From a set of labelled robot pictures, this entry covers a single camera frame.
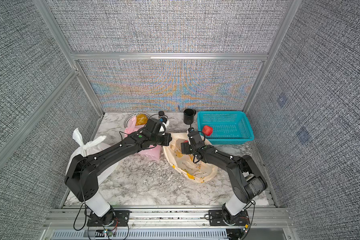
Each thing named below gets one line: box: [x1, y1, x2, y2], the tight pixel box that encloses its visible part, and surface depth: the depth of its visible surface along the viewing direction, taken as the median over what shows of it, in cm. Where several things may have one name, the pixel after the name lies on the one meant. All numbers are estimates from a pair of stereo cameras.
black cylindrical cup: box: [183, 108, 197, 125], surface depth 113 cm
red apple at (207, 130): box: [202, 125, 214, 136], surface depth 105 cm
